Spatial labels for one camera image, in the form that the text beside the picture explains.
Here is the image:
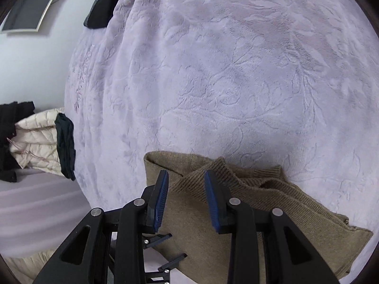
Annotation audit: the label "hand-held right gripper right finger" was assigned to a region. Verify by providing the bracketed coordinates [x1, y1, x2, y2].
[204, 170, 339, 284]

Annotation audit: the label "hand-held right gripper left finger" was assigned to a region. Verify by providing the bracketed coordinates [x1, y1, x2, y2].
[32, 170, 170, 284]

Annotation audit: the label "brown knit sweater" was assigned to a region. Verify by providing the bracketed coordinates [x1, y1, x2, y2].
[144, 151, 374, 279]

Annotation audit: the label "dark green folded clothes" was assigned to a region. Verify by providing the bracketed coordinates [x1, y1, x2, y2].
[55, 114, 77, 182]

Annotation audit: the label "pale lilac bed sheet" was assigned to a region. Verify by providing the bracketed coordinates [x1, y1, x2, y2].
[0, 169, 92, 258]

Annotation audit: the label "lilac embossed blanket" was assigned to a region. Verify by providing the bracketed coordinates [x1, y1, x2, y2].
[63, 0, 379, 284]

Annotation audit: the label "cream quilted jacket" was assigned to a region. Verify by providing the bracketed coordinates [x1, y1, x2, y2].
[8, 108, 66, 174]

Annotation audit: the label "black garment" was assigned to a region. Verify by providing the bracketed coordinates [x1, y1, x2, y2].
[0, 101, 35, 183]

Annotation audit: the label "black cloth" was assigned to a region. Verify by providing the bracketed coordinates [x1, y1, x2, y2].
[84, 0, 122, 29]

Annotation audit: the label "curved monitor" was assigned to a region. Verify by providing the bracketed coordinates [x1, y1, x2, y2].
[0, 0, 73, 33]

